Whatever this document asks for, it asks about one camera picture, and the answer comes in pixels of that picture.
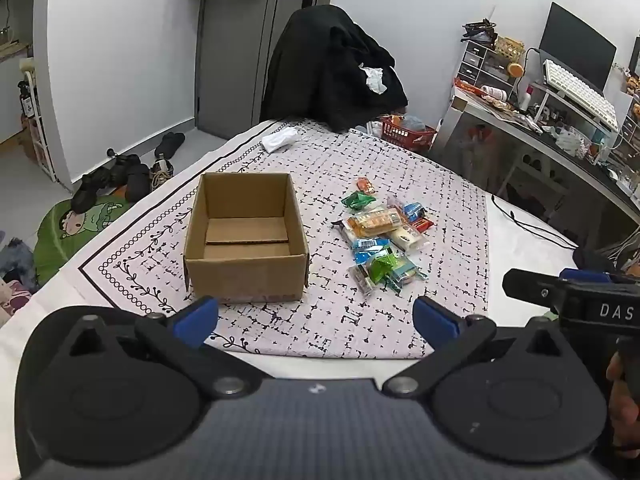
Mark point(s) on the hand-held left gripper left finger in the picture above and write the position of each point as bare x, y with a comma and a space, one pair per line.
197, 320

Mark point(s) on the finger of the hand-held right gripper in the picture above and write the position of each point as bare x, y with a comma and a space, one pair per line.
530, 287
582, 275

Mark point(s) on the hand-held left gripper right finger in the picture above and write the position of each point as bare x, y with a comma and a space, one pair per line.
435, 320

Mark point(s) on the brown cardboard box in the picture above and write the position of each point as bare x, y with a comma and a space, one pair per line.
240, 275

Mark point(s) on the pile of snack packets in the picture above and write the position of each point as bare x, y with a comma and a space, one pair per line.
385, 260

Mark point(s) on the red candy wrapper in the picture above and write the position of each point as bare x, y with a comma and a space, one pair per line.
422, 224

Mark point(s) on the clear orange bread bag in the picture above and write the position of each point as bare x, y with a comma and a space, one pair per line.
372, 222

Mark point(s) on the green foil wrapper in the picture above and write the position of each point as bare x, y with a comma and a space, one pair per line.
357, 201

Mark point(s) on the small orange wrapper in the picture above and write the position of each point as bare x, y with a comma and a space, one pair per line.
366, 185

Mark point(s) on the person's right hand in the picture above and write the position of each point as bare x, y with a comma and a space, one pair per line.
625, 395

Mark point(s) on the white bed sheet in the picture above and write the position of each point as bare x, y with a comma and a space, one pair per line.
525, 265

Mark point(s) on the white black-patterned blanket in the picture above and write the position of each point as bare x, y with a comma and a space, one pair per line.
350, 315

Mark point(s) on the desk with dark top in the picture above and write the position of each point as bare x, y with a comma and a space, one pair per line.
565, 156

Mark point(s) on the beige sneaker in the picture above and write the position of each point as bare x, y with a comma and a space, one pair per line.
161, 174

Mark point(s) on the black shoe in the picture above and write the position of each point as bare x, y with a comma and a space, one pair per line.
122, 164
87, 190
137, 181

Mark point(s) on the green cartoon leaf rug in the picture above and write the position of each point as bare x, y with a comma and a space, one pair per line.
60, 240

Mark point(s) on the black slipper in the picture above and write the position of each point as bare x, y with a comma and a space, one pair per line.
170, 144

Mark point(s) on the white keyboard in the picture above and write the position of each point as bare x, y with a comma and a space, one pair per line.
580, 92

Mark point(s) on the red plastic basket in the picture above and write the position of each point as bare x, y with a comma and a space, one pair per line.
407, 139

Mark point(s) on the pink flowered mat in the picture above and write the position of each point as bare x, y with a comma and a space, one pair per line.
12, 297

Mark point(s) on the white bottle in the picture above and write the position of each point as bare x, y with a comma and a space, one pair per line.
526, 97

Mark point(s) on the fuzzy blue-grey rug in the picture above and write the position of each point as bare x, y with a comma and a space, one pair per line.
12, 260

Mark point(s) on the white desk riser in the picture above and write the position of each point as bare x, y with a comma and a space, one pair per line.
537, 85

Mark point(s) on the grey drawer organiser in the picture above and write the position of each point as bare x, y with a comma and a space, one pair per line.
475, 65

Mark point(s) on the black monitor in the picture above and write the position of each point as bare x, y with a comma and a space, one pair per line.
575, 45

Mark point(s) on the wicker basket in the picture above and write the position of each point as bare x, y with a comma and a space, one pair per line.
509, 47

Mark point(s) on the white cloth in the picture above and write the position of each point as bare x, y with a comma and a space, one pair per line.
374, 80

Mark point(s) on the white shoe rack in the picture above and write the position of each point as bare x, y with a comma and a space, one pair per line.
32, 120

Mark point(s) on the black tangled object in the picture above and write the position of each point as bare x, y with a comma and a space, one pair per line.
479, 31

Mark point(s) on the grey door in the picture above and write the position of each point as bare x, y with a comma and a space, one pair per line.
235, 60

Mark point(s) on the black coat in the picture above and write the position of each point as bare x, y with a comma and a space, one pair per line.
320, 70

